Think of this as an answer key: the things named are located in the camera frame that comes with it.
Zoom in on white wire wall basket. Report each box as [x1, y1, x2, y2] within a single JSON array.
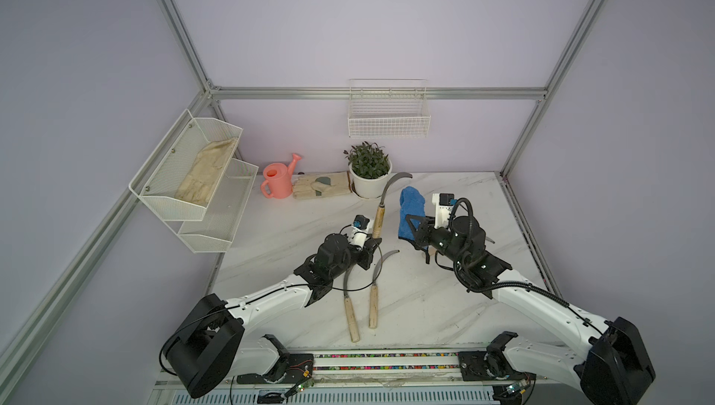
[[347, 79, 431, 139]]

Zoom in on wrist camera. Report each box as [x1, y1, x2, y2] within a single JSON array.
[[347, 214, 372, 248], [432, 193, 456, 228]]

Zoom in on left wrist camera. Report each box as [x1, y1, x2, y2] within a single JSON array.
[[347, 214, 372, 248]]

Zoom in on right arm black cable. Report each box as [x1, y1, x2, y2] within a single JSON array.
[[435, 197, 604, 336]]

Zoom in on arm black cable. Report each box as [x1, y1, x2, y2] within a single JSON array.
[[157, 223, 385, 378], [435, 197, 604, 336]]

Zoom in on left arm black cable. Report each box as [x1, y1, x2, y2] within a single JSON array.
[[157, 223, 385, 378]]

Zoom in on white mesh upper shelf basket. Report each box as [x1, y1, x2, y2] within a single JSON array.
[[128, 110, 243, 222]]

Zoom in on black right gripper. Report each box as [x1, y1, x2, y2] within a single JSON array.
[[407, 213, 467, 268]]

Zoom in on white plant pot with saucer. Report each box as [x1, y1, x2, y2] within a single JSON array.
[[348, 159, 393, 200]]

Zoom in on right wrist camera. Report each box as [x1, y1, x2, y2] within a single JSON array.
[[432, 193, 456, 228]]

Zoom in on white mesh lower shelf basket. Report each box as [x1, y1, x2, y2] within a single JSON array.
[[178, 159, 258, 253]]

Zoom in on aluminium frame profile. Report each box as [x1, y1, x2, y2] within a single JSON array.
[[1, 0, 607, 390]]

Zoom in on sickle with wooden handle middle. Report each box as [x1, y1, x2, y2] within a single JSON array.
[[369, 250, 400, 330]]

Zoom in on pink watering can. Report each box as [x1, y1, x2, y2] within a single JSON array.
[[261, 153, 302, 200]]

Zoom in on blue fluffy rag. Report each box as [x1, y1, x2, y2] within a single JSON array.
[[398, 186, 426, 241]]

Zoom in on green potted plant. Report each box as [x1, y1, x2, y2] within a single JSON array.
[[344, 142, 390, 180]]

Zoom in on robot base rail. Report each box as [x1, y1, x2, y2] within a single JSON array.
[[148, 348, 555, 404]]

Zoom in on white mesh shelf basket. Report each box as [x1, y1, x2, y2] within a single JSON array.
[[128, 110, 243, 222], [178, 159, 258, 253]]

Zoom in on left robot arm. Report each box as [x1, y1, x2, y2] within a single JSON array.
[[159, 232, 382, 399]]

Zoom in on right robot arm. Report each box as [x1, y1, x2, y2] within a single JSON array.
[[406, 214, 657, 404]]

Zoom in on beige work glove on table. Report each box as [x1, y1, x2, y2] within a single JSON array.
[[292, 172, 352, 200]]

